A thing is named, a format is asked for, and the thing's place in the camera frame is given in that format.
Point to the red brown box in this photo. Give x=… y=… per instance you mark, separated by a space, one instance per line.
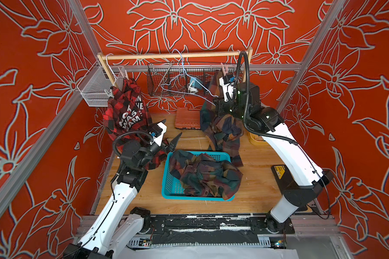
x=187 y=119

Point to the teal plastic basket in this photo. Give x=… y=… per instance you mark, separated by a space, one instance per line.
x=172 y=188

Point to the pink clothespin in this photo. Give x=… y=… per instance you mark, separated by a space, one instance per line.
x=225 y=69

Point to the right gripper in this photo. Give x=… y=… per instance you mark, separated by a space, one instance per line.
x=220 y=107

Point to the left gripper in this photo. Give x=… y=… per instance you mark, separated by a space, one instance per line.
x=165 y=148

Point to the wooden hanging rack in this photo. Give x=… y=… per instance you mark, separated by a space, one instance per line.
x=103 y=59

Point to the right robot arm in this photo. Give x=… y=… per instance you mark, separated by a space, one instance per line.
x=270 y=125

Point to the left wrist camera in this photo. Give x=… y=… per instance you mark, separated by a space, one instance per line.
x=157 y=131

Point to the red black plaid shirt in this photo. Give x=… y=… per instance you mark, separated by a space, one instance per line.
x=127 y=116

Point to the teal charger with cable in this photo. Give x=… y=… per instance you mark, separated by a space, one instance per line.
x=195 y=85

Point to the white wire hanger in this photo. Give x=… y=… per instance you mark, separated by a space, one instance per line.
x=185 y=74

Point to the dark plaid shirt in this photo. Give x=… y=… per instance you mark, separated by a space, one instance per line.
x=202 y=175
x=223 y=132

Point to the white mesh basket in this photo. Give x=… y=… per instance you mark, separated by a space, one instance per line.
x=96 y=86

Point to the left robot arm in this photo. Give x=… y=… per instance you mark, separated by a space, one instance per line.
x=108 y=237

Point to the black wire basket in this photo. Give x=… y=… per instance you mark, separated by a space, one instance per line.
x=158 y=73

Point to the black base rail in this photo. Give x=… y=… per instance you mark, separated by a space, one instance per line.
x=235 y=230

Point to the yellow plastic tray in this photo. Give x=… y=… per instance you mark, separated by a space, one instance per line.
x=256 y=140

